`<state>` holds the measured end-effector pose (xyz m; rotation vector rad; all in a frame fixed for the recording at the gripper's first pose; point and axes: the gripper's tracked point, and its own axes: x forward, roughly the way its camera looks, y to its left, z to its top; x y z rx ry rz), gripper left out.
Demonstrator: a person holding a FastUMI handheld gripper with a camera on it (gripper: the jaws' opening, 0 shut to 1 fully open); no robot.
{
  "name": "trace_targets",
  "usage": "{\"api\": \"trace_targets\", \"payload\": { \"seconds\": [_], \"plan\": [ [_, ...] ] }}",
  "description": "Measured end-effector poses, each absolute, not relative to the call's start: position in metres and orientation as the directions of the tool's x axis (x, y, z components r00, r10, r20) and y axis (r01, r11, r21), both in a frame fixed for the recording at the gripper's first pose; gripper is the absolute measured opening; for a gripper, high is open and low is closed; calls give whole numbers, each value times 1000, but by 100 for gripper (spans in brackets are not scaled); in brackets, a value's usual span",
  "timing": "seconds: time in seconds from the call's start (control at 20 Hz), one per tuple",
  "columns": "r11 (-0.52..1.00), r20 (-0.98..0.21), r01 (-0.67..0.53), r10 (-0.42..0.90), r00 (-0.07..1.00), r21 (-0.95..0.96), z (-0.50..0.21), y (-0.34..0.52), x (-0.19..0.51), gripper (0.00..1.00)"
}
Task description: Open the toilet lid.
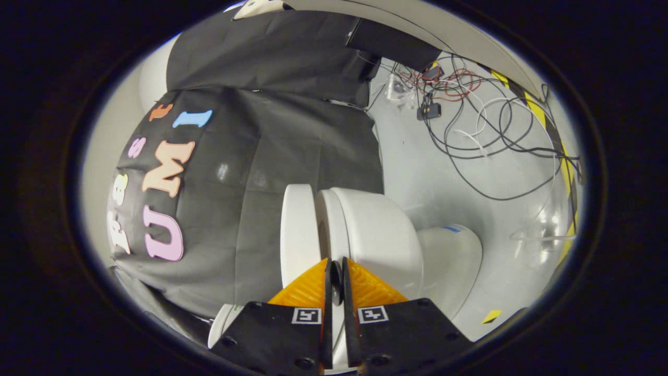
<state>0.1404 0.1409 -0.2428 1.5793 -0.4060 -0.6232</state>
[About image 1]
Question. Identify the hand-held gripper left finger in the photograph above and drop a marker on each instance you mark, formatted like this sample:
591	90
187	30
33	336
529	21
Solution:
276	339

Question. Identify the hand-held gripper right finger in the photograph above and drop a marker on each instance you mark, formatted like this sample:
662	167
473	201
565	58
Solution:
407	334

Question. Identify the white toilet lid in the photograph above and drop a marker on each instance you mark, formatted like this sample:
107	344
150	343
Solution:
297	235

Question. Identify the white toilet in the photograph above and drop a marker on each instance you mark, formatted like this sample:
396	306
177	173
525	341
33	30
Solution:
381	235

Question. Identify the small yellow tape piece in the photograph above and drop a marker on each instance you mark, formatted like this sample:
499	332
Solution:
491	316

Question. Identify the black backdrop cloth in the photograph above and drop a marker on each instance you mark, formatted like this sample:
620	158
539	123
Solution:
261	156

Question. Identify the small black device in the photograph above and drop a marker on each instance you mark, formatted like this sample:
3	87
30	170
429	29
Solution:
429	111

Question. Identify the clear plastic bag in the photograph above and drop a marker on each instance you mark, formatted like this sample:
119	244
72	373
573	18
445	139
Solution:
401	90

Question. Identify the yellow black floor tape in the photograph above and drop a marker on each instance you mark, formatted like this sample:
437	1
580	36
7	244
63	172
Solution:
537	112

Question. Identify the flat black box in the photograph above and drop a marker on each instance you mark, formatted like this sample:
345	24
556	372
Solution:
396	44

